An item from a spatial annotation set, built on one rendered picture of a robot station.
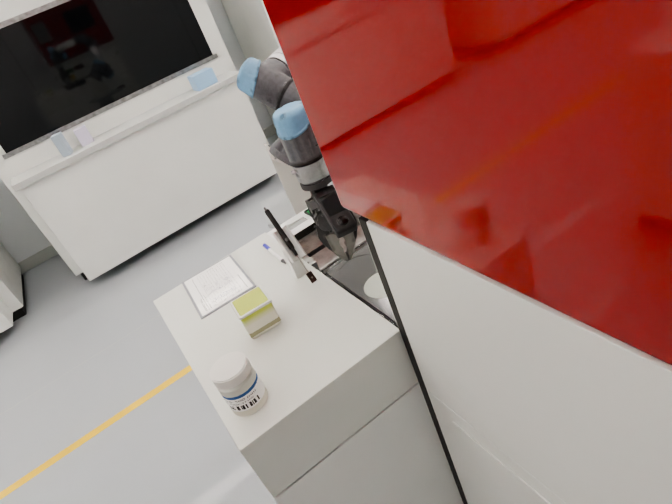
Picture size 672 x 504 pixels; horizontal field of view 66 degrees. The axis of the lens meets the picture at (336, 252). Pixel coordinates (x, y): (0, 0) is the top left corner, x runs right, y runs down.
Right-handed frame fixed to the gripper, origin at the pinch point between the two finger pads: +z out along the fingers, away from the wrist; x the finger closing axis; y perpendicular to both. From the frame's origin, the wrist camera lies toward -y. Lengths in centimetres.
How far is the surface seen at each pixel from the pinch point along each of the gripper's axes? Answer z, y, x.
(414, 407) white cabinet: 22.3, -27.0, 2.4
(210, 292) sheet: 2.4, 16.3, 33.0
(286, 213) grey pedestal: 17, 70, 5
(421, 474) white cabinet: 41, -28, 6
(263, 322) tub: -0.1, -8.7, 22.6
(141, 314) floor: 100, 198, 108
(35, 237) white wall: 78, 364, 196
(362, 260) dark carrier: 9.1, 9.8, -4.4
